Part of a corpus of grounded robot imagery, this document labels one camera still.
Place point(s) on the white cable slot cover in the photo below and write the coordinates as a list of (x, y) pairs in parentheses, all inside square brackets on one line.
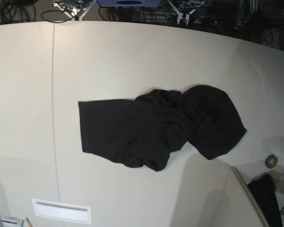
[(62, 211)]

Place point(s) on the blue box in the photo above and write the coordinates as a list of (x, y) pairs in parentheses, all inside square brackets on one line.
[(127, 3)]

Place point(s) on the black keyboard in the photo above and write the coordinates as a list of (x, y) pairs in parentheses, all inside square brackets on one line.
[(263, 190)]

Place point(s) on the black t-shirt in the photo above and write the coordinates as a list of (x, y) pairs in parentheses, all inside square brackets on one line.
[(146, 130)]

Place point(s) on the green tape roll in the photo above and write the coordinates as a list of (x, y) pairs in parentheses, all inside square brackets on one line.
[(271, 161)]

